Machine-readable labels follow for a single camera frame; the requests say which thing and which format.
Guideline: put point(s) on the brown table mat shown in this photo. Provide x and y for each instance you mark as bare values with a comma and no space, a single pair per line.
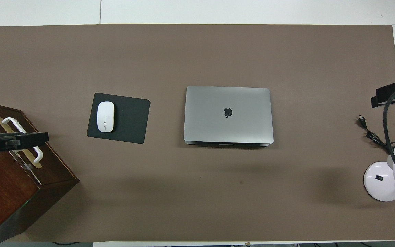
183,192

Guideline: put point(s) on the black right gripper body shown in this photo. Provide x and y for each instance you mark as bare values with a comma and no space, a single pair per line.
380,96

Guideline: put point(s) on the black mouse pad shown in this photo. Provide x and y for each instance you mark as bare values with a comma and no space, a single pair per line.
130,118

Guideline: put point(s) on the brass plate on box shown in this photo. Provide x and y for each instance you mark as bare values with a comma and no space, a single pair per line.
33,161

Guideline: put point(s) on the brown wooden box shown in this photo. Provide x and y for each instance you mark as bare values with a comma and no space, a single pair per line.
2,199

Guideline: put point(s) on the silver grey laptop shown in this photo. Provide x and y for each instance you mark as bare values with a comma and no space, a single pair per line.
228,113

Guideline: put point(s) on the white desk lamp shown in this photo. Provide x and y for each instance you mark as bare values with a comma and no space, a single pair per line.
379,178

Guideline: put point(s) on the white computer mouse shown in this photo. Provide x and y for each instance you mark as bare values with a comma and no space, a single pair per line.
105,116

